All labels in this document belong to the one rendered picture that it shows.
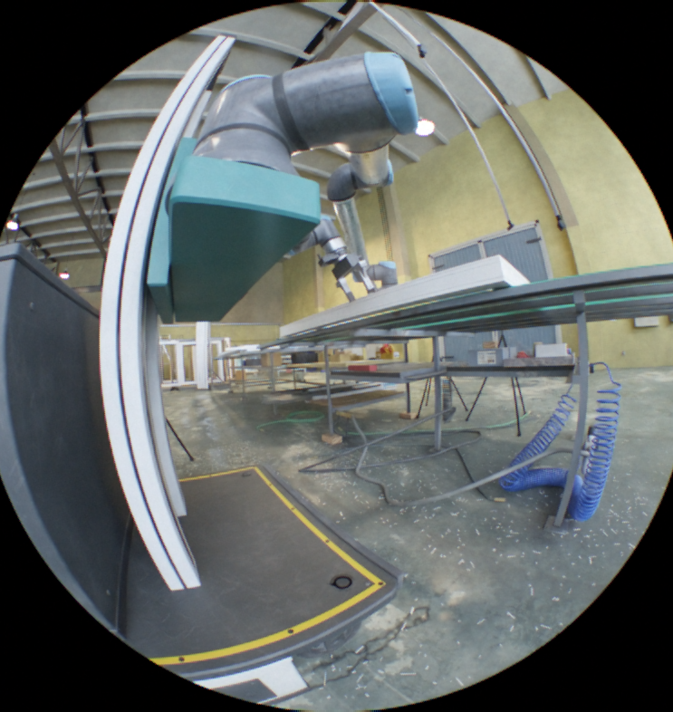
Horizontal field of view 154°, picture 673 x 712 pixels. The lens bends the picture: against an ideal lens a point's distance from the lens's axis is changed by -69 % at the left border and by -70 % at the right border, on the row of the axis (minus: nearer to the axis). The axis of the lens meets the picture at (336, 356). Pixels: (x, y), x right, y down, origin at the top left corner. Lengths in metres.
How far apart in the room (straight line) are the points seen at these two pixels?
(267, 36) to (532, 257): 8.91
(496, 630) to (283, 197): 0.95
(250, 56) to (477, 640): 8.95
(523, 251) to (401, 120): 7.36
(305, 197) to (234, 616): 0.57
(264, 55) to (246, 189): 8.04
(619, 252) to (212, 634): 7.91
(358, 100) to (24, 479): 0.58
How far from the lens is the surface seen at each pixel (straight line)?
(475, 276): 0.72
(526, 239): 7.78
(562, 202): 7.67
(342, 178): 0.98
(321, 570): 0.51
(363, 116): 0.38
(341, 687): 0.72
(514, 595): 0.90
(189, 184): 0.25
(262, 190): 0.26
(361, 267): 0.90
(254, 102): 0.41
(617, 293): 0.96
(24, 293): 0.37
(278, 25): 7.95
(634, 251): 7.78
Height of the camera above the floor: 0.70
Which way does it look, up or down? level
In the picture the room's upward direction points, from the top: 4 degrees counter-clockwise
